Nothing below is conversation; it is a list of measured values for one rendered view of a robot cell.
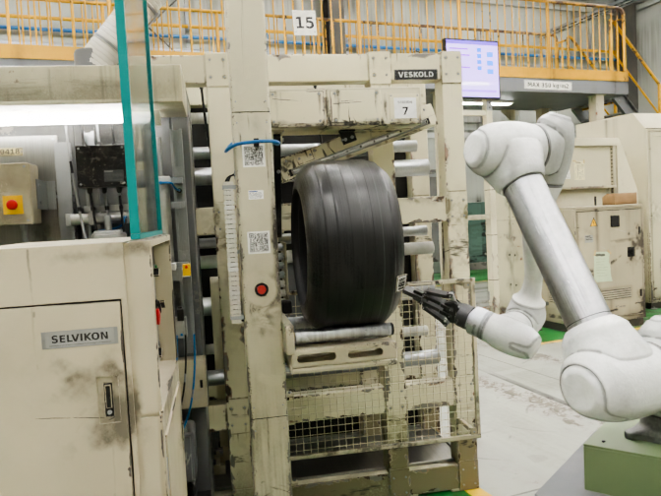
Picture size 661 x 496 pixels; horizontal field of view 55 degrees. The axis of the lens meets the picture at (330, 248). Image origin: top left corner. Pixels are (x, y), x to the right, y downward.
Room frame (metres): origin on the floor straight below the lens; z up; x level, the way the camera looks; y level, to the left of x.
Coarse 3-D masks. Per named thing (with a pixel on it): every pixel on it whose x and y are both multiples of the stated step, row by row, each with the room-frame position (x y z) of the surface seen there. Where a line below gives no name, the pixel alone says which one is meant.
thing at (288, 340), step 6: (282, 318) 2.17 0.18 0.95; (282, 324) 2.09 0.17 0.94; (288, 324) 2.05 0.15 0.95; (282, 330) 2.10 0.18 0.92; (288, 330) 2.01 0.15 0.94; (294, 330) 2.03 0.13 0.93; (282, 336) 2.11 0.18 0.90; (288, 336) 2.01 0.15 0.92; (282, 342) 2.13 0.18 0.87; (288, 342) 2.01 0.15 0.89; (294, 342) 2.05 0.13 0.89; (288, 348) 2.01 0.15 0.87; (294, 348) 2.02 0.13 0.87; (288, 354) 2.02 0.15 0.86
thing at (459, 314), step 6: (450, 300) 1.94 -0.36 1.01; (456, 300) 1.92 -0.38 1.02; (450, 306) 1.93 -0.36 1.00; (456, 306) 1.91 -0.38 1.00; (462, 306) 1.90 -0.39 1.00; (468, 306) 1.90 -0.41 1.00; (450, 312) 1.94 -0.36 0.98; (456, 312) 1.92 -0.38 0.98; (462, 312) 1.89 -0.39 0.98; (468, 312) 1.88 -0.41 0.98; (450, 318) 1.95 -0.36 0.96; (456, 318) 1.90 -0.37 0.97; (462, 318) 1.88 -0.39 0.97; (456, 324) 1.91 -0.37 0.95; (462, 324) 1.89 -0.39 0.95
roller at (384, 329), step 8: (320, 328) 2.09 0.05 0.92; (328, 328) 2.09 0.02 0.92; (336, 328) 2.09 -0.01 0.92; (344, 328) 2.09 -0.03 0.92; (352, 328) 2.09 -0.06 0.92; (360, 328) 2.10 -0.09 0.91; (368, 328) 2.10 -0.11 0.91; (376, 328) 2.10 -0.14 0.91; (384, 328) 2.11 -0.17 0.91; (392, 328) 2.11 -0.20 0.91; (296, 336) 2.06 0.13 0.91; (304, 336) 2.06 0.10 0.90; (312, 336) 2.06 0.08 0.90; (320, 336) 2.07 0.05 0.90; (328, 336) 2.07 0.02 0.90; (336, 336) 2.08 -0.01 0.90; (344, 336) 2.08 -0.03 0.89; (352, 336) 2.09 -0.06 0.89; (360, 336) 2.10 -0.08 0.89; (368, 336) 2.10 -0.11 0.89; (376, 336) 2.11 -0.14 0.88
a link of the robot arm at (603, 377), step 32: (480, 128) 1.56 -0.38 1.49; (512, 128) 1.55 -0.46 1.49; (480, 160) 1.53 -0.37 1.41; (512, 160) 1.51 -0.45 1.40; (544, 160) 1.59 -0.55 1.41; (512, 192) 1.52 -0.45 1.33; (544, 192) 1.49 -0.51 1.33; (544, 224) 1.45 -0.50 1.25; (544, 256) 1.44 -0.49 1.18; (576, 256) 1.41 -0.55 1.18; (576, 288) 1.38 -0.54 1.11; (576, 320) 1.36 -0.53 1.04; (608, 320) 1.32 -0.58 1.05; (576, 352) 1.32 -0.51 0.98; (608, 352) 1.27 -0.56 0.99; (640, 352) 1.28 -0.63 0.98; (576, 384) 1.27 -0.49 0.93; (608, 384) 1.23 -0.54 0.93; (640, 384) 1.24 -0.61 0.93; (608, 416) 1.25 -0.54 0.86; (640, 416) 1.28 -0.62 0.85
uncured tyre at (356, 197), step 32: (352, 160) 2.18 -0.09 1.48; (320, 192) 2.01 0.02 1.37; (352, 192) 2.01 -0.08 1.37; (384, 192) 2.03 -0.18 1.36; (320, 224) 1.96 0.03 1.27; (352, 224) 1.96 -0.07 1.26; (384, 224) 1.98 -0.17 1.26; (320, 256) 1.95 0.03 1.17; (352, 256) 1.95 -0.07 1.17; (384, 256) 1.97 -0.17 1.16; (320, 288) 1.98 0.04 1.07; (352, 288) 1.98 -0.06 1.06; (384, 288) 2.00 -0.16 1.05; (320, 320) 2.07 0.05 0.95; (352, 320) 2.08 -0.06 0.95; (384, 320) 2.13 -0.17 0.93
